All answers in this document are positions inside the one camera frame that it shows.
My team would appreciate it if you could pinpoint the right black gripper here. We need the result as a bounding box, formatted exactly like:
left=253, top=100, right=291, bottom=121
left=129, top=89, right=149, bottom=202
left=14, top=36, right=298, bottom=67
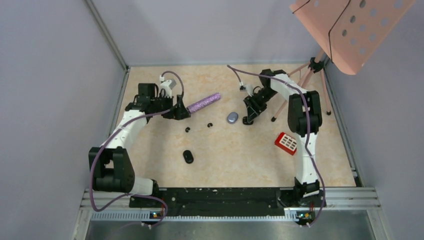
left=243, top=88, right=278, bottom=123

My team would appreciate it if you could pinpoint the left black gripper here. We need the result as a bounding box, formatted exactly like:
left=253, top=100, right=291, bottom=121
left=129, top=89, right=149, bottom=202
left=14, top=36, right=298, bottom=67
left=150, top=92, right=190, bottom=120

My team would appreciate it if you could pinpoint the lavender earbud charging case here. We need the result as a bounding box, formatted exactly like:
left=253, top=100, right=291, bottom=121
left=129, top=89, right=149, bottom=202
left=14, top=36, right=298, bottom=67
left=226, top=111, right=239, bottom=124

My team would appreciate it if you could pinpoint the black earbud case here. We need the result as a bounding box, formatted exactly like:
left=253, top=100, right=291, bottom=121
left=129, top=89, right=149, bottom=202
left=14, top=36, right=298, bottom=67
left=182, top=150, right=194, bottom=164
left=242, top=116, right=254, bottom=126

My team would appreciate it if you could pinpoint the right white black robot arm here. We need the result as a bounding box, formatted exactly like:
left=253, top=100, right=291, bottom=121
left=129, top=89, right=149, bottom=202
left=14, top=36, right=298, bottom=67
left=242, top=69, right=323, bottom=206

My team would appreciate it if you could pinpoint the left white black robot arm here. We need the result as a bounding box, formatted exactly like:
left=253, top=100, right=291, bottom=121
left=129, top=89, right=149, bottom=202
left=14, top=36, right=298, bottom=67
left=88, top=79, right=191, bottom=207

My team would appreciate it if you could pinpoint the purple glitter microphone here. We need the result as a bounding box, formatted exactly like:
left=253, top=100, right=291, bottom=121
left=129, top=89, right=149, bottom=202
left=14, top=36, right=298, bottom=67
left=186, top=92, right=221, bottom=114

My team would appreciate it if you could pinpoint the red white toy block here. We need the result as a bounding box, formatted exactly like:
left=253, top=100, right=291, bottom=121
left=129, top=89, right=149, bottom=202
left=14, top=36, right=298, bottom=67
left=274, top=132, right=297, bottom=156

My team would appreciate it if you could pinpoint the pink music stand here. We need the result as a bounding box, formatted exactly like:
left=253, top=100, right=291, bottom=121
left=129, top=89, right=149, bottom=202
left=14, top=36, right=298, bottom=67
left=288, top=0, right=415, bottom=116

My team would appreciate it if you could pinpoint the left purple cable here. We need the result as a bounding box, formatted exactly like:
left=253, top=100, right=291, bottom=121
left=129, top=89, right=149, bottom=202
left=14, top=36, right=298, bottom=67
left=89, top=70, right=185, bottom=229

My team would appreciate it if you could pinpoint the purple cable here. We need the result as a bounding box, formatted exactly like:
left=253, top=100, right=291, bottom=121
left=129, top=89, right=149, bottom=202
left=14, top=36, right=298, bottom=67
left=226, top=64, right=327, bottom=227
left=89, top=70, right=185, bottom=229

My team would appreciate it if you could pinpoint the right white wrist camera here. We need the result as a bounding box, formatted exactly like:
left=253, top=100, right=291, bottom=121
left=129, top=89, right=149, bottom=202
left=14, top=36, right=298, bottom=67
left=239, top=81, right=254, bottom=97

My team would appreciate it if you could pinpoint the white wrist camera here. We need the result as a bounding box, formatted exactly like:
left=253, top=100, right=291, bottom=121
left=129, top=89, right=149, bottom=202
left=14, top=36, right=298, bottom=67
left=239, top=81, right=254, bottom=97
left=158, top=76, right=177, bottom=99

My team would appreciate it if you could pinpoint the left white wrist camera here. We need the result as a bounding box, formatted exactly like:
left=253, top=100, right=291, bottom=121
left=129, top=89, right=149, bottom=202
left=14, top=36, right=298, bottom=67
left=158, top=76, right=177, bottom=99

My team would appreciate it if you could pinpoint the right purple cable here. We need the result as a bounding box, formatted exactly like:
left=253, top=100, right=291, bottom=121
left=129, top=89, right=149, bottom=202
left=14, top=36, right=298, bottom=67
left=226, top=64, right=327, bottom=227

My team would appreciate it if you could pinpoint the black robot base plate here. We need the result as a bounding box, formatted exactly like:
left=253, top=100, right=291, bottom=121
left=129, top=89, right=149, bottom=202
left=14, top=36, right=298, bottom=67
left=129, top=187, right=324, bottom=217

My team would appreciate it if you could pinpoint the aluminium frame rail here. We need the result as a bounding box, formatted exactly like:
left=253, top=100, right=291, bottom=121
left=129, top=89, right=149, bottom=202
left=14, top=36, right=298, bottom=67
left=72, top=187, right=392, bottom=240

